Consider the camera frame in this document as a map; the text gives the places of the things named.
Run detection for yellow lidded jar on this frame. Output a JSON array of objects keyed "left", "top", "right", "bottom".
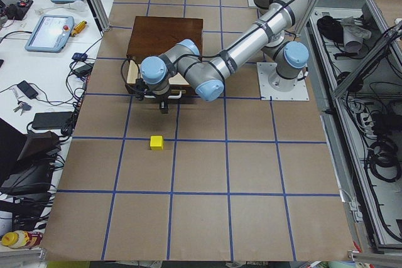
[{"left": 1, "top": 230, "right": 43, "bottom": 249}]

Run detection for black smartphone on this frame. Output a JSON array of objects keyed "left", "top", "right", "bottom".
[{"left": 17, "top": 80, "right": 38, "bottom": 99}]

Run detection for yellow block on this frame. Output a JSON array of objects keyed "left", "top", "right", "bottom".
[{"left": 149, "top": 135, "right": 164, "bottom": 151}]

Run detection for blue teach pendant near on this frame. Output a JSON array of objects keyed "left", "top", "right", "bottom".
[{"left": 24, "top": 14, "right": 75, "bottom": 53}]

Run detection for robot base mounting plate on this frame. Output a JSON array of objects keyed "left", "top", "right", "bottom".
[{"left": 257, "top": 62, "right": 310, "bottom": 102}]

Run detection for small blue device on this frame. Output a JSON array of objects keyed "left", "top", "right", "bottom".
[{"left": 72, "top": 53, "right": 88, "bottom": 62}]

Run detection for yellow cylindrical tool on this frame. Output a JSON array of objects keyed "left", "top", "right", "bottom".
[{"left": 70, "top": 20, "right": 87, "bottom": 37}]

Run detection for black power adapter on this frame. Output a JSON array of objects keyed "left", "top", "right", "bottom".
[{"left": 31, "top": 111, "right": 73, "bottom": 130}]

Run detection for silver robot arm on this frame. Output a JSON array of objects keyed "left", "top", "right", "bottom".
[{"left": 139, "top": 0, "right": 308, "bottom": 113}]

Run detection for light wood drawer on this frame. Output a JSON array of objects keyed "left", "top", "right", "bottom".
[{"left": 120, "top": 56, "right": 195, "bottom": 100}]

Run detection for keys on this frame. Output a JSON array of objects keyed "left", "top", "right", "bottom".
[{"left": 13, "top": 101, "right": 31, "bottom": 115}]

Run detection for dark brown wooden cabinet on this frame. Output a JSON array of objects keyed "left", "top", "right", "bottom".
[{"left": 126, "top": 16, "right": 204, "bottom": 63}]

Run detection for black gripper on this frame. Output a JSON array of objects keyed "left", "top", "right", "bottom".
[{"left": 156, "top": 90, "right": 171, "bottom": 114}]

